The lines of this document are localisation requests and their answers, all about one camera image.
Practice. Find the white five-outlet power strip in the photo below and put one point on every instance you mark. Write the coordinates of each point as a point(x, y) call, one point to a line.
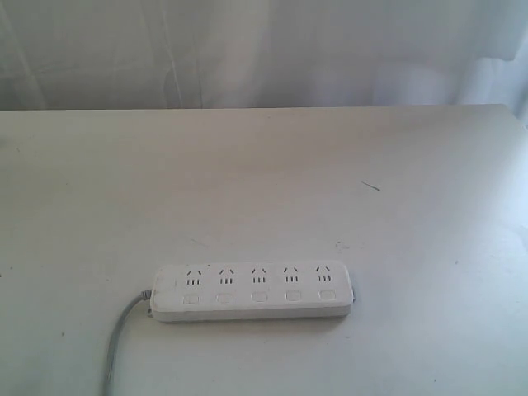
point(251, 291)

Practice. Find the white backdrop curtain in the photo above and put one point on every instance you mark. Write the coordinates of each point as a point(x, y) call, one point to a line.
point(220, 54)

